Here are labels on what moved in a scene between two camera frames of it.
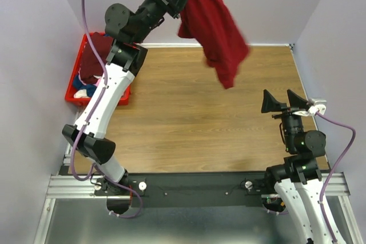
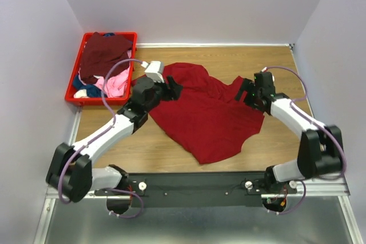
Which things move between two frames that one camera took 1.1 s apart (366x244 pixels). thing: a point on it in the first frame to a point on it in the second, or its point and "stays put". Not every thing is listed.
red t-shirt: [205, 17] to [205, 119]
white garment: [81, 93] stays put
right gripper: [270, 103] to [248, 83]
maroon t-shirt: [91, 66] stays put
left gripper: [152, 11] to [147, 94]
